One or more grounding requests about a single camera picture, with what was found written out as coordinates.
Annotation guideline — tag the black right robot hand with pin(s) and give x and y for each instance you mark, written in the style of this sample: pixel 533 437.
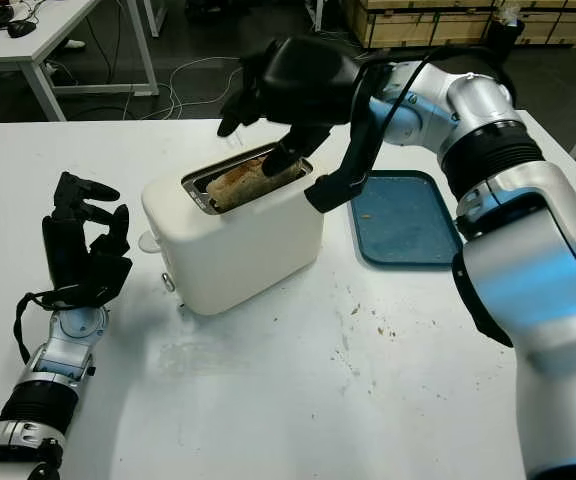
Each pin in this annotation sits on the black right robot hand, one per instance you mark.
pixel 308 80

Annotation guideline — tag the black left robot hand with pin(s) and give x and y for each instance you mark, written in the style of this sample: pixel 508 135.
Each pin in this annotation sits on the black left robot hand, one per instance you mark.
pixel 65 250

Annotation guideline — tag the toasted bread slice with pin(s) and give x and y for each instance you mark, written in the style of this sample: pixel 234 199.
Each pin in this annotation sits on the toasted bread slice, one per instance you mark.
pixel 240 185

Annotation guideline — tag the cream white two-slot toaster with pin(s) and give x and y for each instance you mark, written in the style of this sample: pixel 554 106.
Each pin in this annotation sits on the cream white two-slot toaster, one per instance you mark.
pixel 238 250

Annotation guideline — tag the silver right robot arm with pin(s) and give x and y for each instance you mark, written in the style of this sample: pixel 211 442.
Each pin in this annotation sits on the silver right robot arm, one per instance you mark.
pixel 543 280

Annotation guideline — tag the blue plastic tray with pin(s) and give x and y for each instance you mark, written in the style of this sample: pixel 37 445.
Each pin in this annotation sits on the blue plastic tray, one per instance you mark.
pixel 403 235

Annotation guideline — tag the stacked wooden crates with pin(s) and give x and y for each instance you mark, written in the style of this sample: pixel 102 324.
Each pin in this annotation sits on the stacked wooden crates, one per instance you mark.
pixel 418 22

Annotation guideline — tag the black trash bin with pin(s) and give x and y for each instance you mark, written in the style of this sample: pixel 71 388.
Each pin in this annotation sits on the black trash bin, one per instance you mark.
pixel 505 35

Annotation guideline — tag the white shoe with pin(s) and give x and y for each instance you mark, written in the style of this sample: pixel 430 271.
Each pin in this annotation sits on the white shoe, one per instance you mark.
pixel 74 44

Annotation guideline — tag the crumpled white paper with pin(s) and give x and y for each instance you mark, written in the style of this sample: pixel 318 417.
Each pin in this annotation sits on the crumpled white paper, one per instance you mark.
pixel 510 14

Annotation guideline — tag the white office desk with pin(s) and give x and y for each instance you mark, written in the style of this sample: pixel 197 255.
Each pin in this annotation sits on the white office desk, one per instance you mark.
pixel 43 37

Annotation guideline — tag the black computer mouse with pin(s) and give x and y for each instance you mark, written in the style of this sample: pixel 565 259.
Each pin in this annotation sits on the black computer mouse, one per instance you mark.
pixel 20 28

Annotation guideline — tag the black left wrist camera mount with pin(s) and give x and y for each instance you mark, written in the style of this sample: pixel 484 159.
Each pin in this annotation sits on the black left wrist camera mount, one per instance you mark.
pixel 110 277

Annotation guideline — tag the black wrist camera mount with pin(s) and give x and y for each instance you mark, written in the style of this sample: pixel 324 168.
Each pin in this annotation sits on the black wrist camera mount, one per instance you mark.
pixel 110 277
pixel 338 192

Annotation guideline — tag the white desk frame leg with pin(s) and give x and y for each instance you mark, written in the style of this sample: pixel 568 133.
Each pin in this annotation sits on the white desk frame leg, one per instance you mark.
pixel 318 14

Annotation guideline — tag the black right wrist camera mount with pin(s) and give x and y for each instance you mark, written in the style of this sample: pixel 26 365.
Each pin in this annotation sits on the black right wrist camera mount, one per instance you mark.
pixel 338 192

